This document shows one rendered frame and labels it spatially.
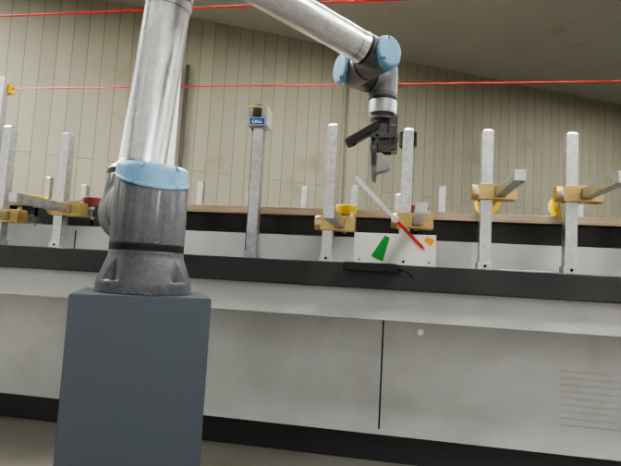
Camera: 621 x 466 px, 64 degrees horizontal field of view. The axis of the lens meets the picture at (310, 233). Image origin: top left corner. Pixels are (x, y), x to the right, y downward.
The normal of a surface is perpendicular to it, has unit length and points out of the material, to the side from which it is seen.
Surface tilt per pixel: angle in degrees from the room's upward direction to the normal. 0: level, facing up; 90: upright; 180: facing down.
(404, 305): 90
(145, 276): 70
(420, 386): 90
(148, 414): 90
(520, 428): 90
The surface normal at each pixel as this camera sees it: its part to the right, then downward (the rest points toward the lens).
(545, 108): 0.31, -0.06
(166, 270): 0.70, -0.35
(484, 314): -0.18, -0.09
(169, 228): 0.75, -0.01
